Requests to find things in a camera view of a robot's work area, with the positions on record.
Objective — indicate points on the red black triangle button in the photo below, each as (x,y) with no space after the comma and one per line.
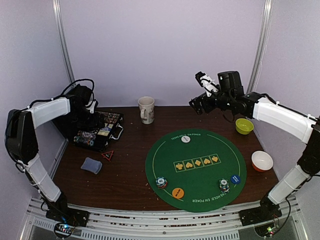
(108,155)

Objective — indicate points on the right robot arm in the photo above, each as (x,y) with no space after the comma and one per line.
(296,134)

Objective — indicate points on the yellow-green plastic bowl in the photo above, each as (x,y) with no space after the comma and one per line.
(244,126)

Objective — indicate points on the white dealer button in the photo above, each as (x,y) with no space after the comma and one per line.
(185,139)

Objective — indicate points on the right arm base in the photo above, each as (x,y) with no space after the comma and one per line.
(266,211)

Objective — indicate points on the orange big blind button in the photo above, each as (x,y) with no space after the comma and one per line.
(178,193)

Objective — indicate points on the round green poker mat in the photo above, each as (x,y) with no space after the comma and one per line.
(196,167)

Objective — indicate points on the left aluminium frame post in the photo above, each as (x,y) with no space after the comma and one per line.
(63,42)

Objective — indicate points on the right aluminium frame post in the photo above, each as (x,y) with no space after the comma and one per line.
(261,46)

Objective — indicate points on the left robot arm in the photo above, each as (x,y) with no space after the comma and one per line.
(21,141)

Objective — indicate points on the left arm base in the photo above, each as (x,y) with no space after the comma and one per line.
(73,217)

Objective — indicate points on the black poker chip case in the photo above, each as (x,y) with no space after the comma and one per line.
(92,131)

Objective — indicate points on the poker chip stack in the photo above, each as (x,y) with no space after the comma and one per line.
(161,182)
(224,186)

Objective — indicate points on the aluminium front rail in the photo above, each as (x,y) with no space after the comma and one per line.
(221,224)

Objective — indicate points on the aluminium frame post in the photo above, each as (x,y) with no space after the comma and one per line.
(63,42)
(261,46)

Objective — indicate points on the blue small blind button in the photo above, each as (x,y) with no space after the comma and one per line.
(235,179)

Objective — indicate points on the white orange bowl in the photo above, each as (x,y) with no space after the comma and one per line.
(261,161)

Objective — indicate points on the beige ceramic mug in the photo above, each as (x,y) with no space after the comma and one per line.
(147,109)

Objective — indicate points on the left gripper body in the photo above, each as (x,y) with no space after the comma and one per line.
(85,119)

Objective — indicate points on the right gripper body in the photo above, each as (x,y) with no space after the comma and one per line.
(200,104)

